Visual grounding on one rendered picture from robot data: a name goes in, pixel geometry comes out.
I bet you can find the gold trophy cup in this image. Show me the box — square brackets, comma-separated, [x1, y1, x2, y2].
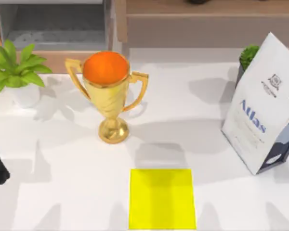
[65, 50, 149, 143]

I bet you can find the flat yellow square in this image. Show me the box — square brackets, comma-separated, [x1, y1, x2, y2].
[128, 168, 197, 230]

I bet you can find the wooden open shelf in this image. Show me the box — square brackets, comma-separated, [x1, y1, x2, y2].
[117, 0, 289, 64]

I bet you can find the white and blue bag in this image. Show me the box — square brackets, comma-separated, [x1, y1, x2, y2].
[221, 32, 289, 176]

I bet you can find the green plant in dark pot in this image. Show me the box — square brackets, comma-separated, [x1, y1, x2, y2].
[236, 45, 261, 85]

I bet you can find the pulled-out drawer with grey inside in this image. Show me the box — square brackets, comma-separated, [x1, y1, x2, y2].
[0, 0, 116, 52]

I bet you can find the green plant in white pot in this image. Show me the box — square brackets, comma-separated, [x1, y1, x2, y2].
[0, 39, 53, 109]

